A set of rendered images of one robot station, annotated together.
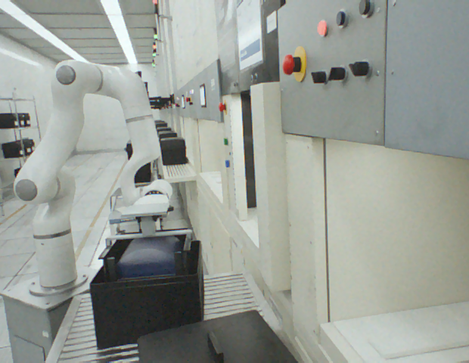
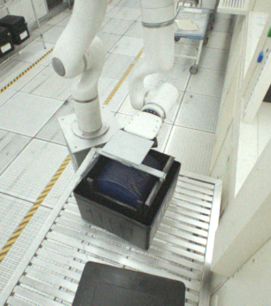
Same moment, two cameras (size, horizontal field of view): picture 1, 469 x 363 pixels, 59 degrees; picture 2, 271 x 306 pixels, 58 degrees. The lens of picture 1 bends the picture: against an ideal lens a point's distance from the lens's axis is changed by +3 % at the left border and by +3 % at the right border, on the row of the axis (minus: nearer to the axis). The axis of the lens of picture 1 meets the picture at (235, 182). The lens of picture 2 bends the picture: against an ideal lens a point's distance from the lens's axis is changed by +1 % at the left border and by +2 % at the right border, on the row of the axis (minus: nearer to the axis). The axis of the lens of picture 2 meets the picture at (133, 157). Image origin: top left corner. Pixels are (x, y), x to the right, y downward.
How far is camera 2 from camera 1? 0.73 m
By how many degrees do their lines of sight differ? 45
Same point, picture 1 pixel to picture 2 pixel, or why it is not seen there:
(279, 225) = (241, 250)
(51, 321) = (77, 158)
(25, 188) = (57, 66)
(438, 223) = not seen: outside the picture
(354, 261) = not seen: outside the picture
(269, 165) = (260, 213)
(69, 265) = (94, 121)
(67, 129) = (88, 15)
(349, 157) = not seen: outside the picture
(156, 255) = (125, 190)
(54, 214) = (84, 84)
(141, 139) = (152, 51)
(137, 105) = (154, 7)
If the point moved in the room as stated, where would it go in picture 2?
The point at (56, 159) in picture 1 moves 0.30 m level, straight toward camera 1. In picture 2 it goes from (79, 44) to (51, 95)
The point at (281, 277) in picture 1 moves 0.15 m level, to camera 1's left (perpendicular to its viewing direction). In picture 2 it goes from (223, 269) to (170, 241)
